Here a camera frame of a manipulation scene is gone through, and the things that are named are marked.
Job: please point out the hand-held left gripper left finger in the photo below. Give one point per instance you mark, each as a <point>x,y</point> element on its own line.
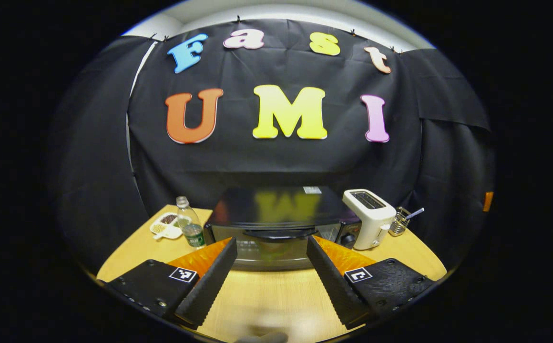
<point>212,281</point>

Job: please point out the clear plastic water bottle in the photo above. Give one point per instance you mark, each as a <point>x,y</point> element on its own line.
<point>191,228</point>

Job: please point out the clear cutlery holder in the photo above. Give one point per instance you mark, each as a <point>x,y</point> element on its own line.
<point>398,224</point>

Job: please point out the white toaster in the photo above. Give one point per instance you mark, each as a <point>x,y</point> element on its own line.
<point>372,224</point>

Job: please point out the black electric oven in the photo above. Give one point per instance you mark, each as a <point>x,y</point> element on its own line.
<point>276,209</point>

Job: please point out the plastic spoon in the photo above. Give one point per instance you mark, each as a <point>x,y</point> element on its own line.
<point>415,213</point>

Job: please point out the black backdrop cloth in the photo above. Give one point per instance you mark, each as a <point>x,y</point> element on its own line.
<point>95,143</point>

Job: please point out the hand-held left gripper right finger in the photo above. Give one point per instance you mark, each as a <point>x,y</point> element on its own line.
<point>329,278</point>

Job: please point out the white divided plate of beans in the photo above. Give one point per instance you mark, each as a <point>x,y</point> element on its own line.
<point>166,224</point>

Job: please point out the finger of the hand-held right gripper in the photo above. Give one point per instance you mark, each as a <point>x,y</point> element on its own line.
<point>488,201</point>

